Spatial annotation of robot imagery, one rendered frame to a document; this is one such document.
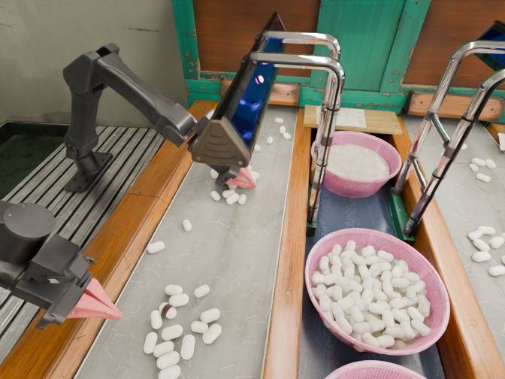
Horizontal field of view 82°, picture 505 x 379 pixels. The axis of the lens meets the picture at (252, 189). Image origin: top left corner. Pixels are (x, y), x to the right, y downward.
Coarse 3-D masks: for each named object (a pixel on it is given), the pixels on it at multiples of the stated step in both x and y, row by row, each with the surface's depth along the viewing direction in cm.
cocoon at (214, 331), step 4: (216, 324) 52; (212, 328) 51; (216, 328) 51; (220, 328) 52; (204, 332) 51; (208, 332) 51; (212, 332) 51; (216, 332) 51; (220, 332) 52; (204, 336) 50; (208, 336) 50; (212, 336) 50; (216, 336) 51; (204, 340) 50; (208, 340) 50; (212, 340) 50
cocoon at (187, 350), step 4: (188, 336) 50; (192, 336) 50; (184, 340) 50; (188, 340) 50; (192, 340) 50; (184, 344) 49; (188, 344) 49; (192, 344) 49; (184, 348) 49; (188, 348) 49; (192, 348) 49; (180, 352) 49; (184, 352) 48; (188, 352) 48; (192, 352) 49; (184, 356) 48; (188, 356) 48
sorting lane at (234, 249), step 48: (288, 144) 98; (192, 192) 81; (240, 192) 81; (192, 240) 68; (240, 240) 68; (144, 288) 59; (192, 288) 59; (240, 288) 59; (144, 336) 52; (240, 336) 52
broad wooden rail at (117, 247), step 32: (160, 160) 88; (192, 160) 91; (128, 192) 77; (160, 192) 77; (128, 224) 69; (96, 256) 62; (128, 256) 63; (32, 320) 52; (64, 320) 52; (96, 320) 53; (32, 352) 48; (64, 352) 48
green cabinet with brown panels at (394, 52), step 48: (192, 0) 98; (240, 0) 96; (288, 0) 93; (336, 0) 90; (384, 0) 89; (432, 0) 87; (480, 0) 85; (192, 48) 107; (240, 48) 105; (288, 48) 103; (384, 48) 97; (432, 48) 95
